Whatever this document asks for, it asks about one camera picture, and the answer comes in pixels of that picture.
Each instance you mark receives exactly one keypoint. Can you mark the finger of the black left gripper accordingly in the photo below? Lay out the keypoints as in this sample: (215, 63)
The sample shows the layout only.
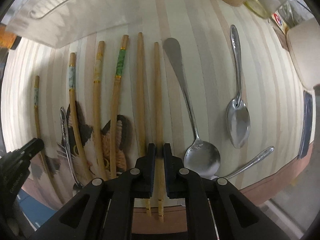
(17, 162)

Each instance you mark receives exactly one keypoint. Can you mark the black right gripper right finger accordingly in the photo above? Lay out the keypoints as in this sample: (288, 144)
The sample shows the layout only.
(173, 182)

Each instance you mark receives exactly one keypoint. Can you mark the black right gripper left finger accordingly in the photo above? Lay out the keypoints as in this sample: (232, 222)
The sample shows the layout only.
(144, 181)

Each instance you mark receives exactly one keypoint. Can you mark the large round steel spoon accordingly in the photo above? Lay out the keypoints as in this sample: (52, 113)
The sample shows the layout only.
(201, 156)

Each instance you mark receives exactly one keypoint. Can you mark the banded chopstick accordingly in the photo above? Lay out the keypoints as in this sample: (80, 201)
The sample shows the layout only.
(38, 133)

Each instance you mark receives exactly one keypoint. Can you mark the cream band wooden chopstick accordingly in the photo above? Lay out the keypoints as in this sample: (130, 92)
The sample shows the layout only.
(96, 109)

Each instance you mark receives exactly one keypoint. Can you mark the pale green band chopstick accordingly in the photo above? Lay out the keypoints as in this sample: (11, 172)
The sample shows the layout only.
(74, 117)

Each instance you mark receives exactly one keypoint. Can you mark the green band wooden chopstick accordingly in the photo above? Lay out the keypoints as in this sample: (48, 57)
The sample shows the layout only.
(115, 103)

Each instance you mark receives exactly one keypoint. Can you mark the oval steel spoon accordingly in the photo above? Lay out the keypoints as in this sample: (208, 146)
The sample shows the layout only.
(237, 116)

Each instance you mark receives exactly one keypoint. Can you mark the steel spoon lying sideways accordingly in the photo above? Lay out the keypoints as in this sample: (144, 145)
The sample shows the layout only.
(258, 158)

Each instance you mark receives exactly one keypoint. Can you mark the striped cat placemat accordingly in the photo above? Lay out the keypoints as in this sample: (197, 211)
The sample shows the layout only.
(244, 87)

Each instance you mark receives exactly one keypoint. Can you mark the orange box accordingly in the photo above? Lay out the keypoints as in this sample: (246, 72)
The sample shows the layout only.
(8, 40)

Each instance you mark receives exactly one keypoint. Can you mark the clear plastic utensil rack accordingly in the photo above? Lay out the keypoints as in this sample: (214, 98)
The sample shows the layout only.
(56, 23)

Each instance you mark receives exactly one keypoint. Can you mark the blue smartphone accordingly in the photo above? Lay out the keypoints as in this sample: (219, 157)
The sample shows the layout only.
(307, 125)

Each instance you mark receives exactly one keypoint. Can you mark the white rounded appliance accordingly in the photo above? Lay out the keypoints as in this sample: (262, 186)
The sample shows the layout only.
(303, 44)

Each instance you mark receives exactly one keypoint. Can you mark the red white packet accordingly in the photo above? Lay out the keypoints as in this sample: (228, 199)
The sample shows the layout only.
(282, 25)

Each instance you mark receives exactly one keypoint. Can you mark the yellow lidded glass jar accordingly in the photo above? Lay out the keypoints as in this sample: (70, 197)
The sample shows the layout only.
(262, 2)

